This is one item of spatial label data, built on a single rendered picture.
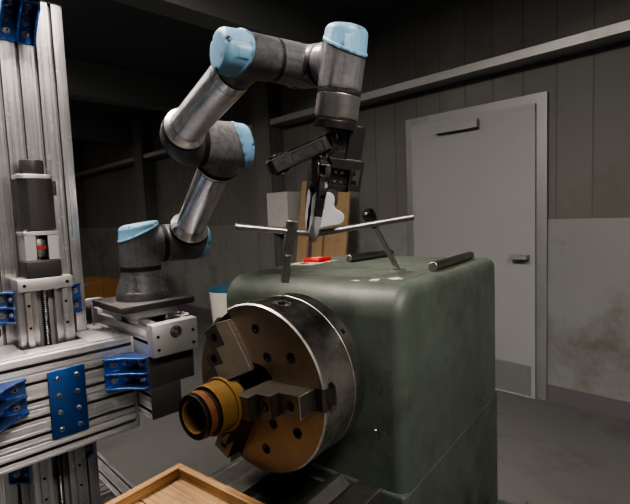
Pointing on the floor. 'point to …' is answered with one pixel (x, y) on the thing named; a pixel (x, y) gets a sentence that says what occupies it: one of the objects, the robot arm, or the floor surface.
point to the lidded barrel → (218, 300)
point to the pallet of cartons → (100, 287)
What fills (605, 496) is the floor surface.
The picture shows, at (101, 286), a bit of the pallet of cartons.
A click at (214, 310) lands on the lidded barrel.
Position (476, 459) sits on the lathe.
